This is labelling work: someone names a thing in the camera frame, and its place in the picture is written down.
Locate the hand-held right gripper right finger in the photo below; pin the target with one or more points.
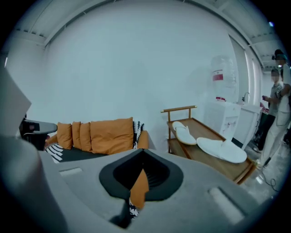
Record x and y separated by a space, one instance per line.
193 193

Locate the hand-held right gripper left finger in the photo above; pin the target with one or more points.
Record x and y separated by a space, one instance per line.
75 193

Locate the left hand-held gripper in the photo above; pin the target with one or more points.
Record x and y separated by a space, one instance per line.
13 109

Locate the wide orange sofa cushion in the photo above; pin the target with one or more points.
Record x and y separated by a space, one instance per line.
111 136

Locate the orange sofa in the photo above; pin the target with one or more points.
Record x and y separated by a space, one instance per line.
143 138

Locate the wooden shelf rack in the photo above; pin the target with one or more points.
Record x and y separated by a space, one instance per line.
204 157

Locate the white slipper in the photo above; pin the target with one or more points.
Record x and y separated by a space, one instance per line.
184 134
222 151

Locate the white water dispenser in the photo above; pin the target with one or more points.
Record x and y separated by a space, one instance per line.
221 118

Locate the metal faucet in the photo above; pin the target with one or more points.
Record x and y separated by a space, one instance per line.
245 96

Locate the clear water bottle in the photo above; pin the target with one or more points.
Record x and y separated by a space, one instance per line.
224 75

